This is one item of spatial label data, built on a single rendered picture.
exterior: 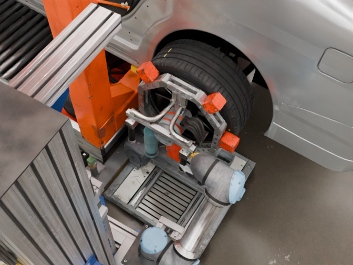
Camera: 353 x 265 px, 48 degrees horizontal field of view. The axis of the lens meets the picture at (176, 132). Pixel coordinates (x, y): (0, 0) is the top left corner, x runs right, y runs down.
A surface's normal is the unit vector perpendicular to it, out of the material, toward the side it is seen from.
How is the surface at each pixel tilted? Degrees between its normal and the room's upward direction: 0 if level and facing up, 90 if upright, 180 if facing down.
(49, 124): 0
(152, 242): 7
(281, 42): 90
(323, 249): 0
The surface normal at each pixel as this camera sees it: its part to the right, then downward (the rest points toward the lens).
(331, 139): -0.54, 0.70
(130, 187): 0.05, -0.53
